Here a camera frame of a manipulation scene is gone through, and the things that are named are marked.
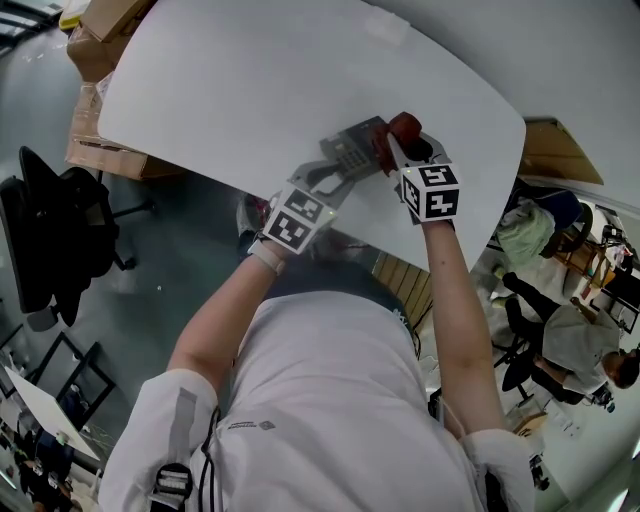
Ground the person's right forearm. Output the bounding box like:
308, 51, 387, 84
422, 219, 506, 441

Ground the wooden slat panel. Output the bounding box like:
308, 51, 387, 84
372, 249, 434, 336

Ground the person's left forearm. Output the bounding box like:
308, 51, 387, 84
167, 249, 286, 401

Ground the black swivel chair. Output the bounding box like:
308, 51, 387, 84
492, 299, 556, 401

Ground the black metal frame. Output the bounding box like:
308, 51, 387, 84
29, 332, 117, 427

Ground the blue chair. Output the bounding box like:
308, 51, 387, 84
499, 189, 596, 261

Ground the red cloth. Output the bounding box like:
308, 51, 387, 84
370, 111, 424, 177

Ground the grey chest strap with buckle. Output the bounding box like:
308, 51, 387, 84
149, 387, 199, 512

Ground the green cloth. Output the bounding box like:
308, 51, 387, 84
497, 202, 556, 259

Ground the large taped cardboard box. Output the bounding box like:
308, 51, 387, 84
64, 82, 191, 180

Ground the white tape piece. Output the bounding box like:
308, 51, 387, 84
364, 12, 411, 46

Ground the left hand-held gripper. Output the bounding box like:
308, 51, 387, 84
261, 158, 357, 257

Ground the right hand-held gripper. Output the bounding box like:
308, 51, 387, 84
386, 129, 461, 227

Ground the white board panel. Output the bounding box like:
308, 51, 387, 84
4, 364, 101, 461

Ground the person's white shirt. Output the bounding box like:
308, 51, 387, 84
97, 289, 539, 512

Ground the white wrist band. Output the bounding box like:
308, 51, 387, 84
247, 239, 286, 274

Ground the black cable on shirt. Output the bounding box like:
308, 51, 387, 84
197, 407, 225, 512

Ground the black mesh office chair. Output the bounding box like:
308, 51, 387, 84
0, 145, 156, 331

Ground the flat cardboard sheet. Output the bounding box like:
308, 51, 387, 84
517, 117, 605, 187

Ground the plain brown cardboard box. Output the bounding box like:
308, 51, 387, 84
67, 24, 131, 84

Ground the yellow box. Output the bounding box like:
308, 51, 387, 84
58, 0, 94, 31

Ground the red cable bundle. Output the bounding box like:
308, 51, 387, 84
249, 197, 374, 262

